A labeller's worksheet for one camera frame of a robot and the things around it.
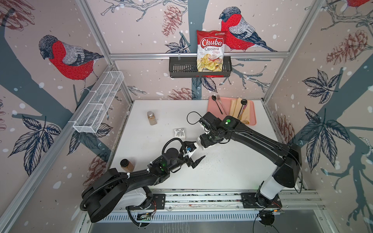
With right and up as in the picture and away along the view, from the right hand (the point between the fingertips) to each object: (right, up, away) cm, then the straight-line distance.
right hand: (205, 141), depth 78 cm
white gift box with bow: (-15, +2, +20) cm, 25 cm away
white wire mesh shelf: (-58, +15, -5) cm, 60 cm away
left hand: (-2, -3, -1) cm, 4 cm away
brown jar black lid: (-43, -14, 0) cm, 45 cm away
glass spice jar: (-36, +12, +23) cm, 44 cm away
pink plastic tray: (+16, +21, +40) cm, 48 cm away
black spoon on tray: (+12, +28, +44) cm, 54 cm away
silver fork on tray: (+17, +27, +44) cm, 55 cm away
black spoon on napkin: (+37, +24, +40) cm, 59 cm away
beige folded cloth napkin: (+29, +21, +39) cm, 53 cm away
